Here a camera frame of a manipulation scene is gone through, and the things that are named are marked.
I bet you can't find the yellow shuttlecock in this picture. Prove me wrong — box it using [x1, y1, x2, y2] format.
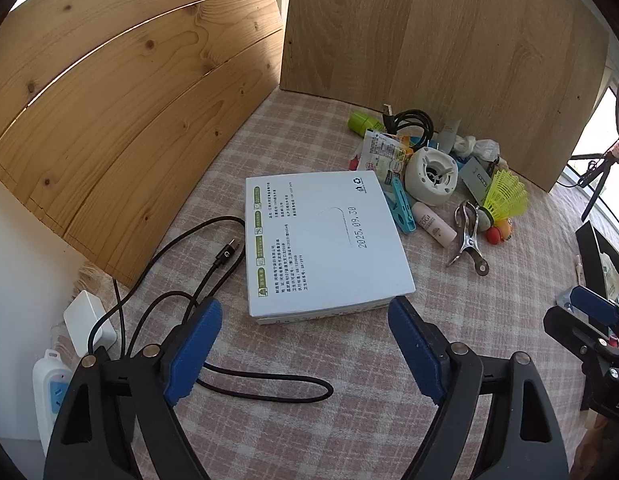
[477, 169, 530, 233]

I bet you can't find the metal clip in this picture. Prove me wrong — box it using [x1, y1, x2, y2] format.
[445, 200, 490, 277]

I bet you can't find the white round device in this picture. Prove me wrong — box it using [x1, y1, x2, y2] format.
[404, 146, 460, 206]

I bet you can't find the blue clothespin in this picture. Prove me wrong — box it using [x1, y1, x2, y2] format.
[382, 177, 419, 233]

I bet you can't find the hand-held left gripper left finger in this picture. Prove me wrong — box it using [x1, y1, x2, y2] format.
[43, 297, 223, 480]

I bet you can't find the white printed sachet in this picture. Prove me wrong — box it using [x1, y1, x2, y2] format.
[357, 129, 415, 186]

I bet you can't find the white printed cardboard box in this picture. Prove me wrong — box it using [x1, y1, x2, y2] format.
[244, 170, 417, 327]

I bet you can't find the pine wood board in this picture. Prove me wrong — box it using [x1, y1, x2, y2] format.
[0, 0, 285, 288]

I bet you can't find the black tray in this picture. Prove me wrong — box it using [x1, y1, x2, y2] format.
[574, 220, 619, 306]

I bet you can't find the small white tube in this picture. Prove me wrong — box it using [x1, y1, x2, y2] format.
[437, 119, 463, 153]

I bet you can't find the orange toy figure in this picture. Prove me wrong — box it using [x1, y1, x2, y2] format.
[484, 220, 515, 245]

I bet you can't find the pink checked cloth desktop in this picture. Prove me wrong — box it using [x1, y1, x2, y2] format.
[54, 87, 619, 480]

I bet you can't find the black charging cable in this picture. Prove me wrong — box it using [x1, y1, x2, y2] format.
[86, 216, 335, 403]

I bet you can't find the black usb cable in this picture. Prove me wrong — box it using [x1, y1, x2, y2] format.
[381, 104, 435, 148]

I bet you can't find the pink white small bottle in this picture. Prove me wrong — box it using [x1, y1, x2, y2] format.
[411, 201, 457, 247]

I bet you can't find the crumpled white packet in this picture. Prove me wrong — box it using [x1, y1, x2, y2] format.
[452, 135, 503, 161]

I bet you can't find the black tripod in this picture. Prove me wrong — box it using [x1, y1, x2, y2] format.
[567, 140, 619, 221]

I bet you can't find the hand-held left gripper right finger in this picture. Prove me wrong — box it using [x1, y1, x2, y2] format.
[388, 296, 570, 480]

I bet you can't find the small green bottle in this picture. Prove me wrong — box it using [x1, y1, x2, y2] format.
[348, 111, 385, 137]

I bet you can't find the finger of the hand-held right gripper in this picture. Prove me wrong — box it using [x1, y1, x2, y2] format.
[543, 305, 615, 361]
[557, 285, 619, 333]

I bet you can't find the white power strip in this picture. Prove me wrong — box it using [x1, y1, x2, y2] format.
[32, 349, 75, 453]

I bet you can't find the white charger plug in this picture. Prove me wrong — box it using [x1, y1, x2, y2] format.
[64, 290, 119, 356]

